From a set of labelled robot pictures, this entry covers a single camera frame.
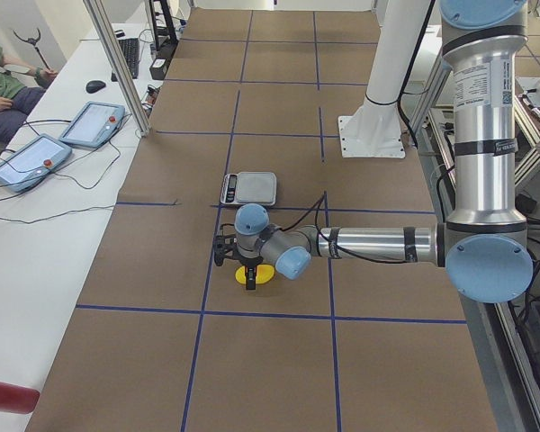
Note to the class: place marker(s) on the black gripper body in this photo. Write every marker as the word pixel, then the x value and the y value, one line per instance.
pixel 251 262

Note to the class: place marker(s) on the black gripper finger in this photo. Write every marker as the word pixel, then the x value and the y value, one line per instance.
pixel 250 278

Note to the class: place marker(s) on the yellow mango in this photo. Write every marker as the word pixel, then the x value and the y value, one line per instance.
pixel 264 273

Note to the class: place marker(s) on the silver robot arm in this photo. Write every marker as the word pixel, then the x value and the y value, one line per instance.
pixel 482 242

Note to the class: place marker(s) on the silver electronic kitchen scale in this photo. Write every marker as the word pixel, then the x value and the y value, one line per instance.
pixel 249 187

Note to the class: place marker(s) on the far blue teach pendant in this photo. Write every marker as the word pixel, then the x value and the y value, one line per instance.
pixel 93 125

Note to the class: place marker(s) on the blue teach pendant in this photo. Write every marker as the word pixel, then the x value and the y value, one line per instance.
pixel 31 164
pixel 93 125

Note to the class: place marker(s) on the black box with label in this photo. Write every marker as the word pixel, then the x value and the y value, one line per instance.
pixel 158 69

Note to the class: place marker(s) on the near blue teach pendant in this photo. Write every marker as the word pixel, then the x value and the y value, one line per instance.
pixel 31 164

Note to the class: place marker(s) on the black computer mouse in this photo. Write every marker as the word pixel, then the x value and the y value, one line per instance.
pixel 94 86

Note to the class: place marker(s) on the black keyboard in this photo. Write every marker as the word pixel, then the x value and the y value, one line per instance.
pixel 130 48

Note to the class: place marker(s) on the red fire extinguisher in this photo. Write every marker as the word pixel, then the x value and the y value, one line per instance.
pixel 17 399

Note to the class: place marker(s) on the seated person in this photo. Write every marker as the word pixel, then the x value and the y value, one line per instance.
pixel 16 99

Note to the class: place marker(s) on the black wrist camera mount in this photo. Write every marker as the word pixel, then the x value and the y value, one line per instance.
pixel 224 248

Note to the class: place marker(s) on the white camera post base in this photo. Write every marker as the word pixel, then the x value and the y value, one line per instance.
pixel 374 130

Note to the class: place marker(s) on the aluminium frame post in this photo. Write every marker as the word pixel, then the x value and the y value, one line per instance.
pixel 104 29

